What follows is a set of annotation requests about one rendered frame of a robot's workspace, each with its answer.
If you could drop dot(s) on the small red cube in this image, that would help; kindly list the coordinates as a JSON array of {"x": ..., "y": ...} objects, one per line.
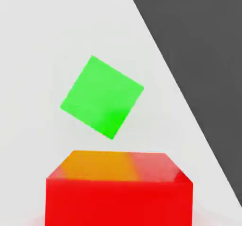
[{"x": 119, "y": 201}]

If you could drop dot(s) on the small green cube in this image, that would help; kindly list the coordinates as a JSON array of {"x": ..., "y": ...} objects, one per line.
[{"x": 102, "y": 97}]

